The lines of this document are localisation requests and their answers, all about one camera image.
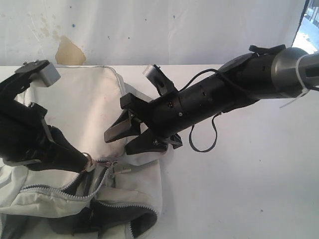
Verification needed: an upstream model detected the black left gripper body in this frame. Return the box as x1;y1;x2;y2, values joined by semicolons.
0;73;57;167

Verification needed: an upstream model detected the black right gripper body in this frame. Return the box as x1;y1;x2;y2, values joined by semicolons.
120;75;234;149

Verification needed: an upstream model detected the white canvas backpack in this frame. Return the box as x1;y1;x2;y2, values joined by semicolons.
0;66;163;239

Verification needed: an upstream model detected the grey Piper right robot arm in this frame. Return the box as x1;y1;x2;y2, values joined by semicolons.
104;45;319;155

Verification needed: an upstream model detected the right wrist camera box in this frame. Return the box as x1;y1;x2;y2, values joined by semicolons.
143;65;177;96

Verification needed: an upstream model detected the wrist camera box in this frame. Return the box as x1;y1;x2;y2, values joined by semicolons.
15;60;61;87
143;65;177;96

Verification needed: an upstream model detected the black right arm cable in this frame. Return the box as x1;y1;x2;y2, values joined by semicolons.
188;113;219;152

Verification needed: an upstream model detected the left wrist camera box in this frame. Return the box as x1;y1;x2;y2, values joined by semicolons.
15;60;61;87

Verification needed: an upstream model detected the black window frame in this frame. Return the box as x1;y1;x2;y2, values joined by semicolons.
291;0;310;46

